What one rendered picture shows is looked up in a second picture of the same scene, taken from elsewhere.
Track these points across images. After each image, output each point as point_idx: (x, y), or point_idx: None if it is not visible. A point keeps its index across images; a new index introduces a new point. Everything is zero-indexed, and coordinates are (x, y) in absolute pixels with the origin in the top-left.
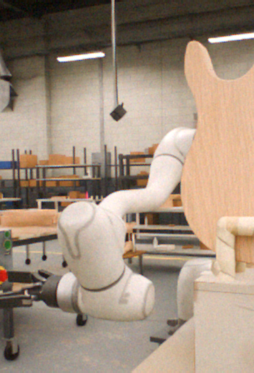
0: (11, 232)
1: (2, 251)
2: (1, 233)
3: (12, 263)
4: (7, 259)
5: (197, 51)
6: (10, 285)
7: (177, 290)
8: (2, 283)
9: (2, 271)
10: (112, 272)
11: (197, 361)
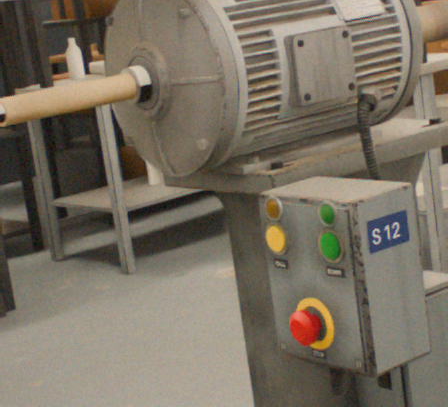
0: (342, 213)
1: (321, 262)
2: (311, 207)
3: (364, 308)
4: (336, 288)
5: None
6: (357, 370)
7: None
8: (327, 350)
9: (293, 315)
10: None
11: None
